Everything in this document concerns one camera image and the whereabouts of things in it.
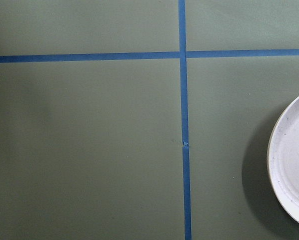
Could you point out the pink speckled plate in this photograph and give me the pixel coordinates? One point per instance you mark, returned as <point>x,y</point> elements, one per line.
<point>283,159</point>

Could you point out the long blue tape strip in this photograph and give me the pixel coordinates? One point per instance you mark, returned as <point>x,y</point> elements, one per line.
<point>184,120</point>

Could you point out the crossing blue tape strip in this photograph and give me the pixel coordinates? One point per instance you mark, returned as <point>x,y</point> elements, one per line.
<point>146,55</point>

